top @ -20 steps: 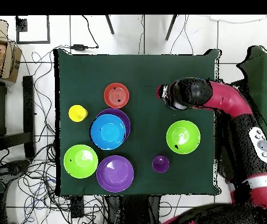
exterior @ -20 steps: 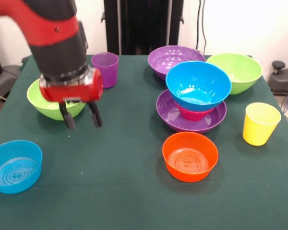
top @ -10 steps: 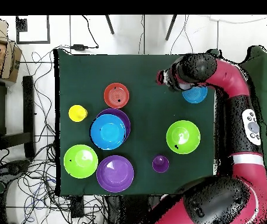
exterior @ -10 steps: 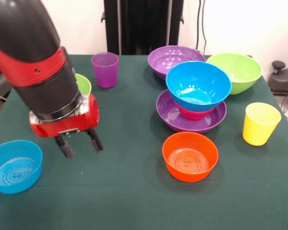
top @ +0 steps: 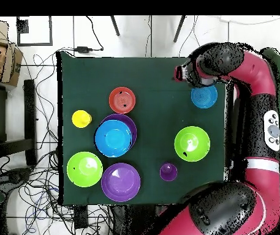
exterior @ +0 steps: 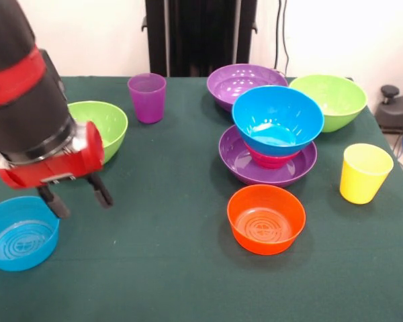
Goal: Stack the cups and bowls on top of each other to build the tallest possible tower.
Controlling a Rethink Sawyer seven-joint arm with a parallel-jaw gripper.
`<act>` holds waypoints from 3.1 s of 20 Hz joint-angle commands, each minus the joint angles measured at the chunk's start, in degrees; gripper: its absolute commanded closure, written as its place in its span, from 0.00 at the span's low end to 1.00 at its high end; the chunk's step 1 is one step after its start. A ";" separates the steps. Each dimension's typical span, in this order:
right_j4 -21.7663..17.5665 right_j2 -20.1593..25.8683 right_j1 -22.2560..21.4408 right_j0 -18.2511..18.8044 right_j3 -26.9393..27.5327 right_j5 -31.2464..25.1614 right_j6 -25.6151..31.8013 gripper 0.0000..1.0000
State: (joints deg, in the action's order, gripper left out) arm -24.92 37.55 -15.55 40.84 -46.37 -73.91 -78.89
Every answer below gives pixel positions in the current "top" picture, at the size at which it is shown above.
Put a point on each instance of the purple plastic bowl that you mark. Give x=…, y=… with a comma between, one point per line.
x=132, y=124
x=121, y=183

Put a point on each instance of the black square frame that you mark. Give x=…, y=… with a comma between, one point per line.
x=50, y=31

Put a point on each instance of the deep blue plastic bowl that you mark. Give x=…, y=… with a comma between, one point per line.
x=114, y=138

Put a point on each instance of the black power adapter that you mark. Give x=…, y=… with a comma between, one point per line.
x=82, y=49

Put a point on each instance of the purple plastic cup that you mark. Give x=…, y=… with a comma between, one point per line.
x=168, y=171

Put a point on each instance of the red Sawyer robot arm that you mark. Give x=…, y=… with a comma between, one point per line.
x=259, y=73

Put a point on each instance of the brown cardboard box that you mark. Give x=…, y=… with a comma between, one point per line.
x=9, y=66

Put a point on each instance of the shallow ribbed blue bowl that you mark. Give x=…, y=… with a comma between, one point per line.
x=204, y=98

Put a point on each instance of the black stand foot with knob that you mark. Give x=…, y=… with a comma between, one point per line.
x=14, y=175

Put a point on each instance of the black bench frame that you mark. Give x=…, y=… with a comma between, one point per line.
x=30, y=122

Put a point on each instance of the yellow plastic cup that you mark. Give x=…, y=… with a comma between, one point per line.
x=80, y=118

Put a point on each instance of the green plastic bowl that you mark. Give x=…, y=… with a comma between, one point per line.
x=84, y=170
x=192, y=144

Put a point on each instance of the orange ribbed plastic bowl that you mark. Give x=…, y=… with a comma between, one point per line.
x=122, y=100

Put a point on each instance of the black tripod leg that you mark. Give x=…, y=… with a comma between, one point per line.
x=179, y=28
x=115, y=25

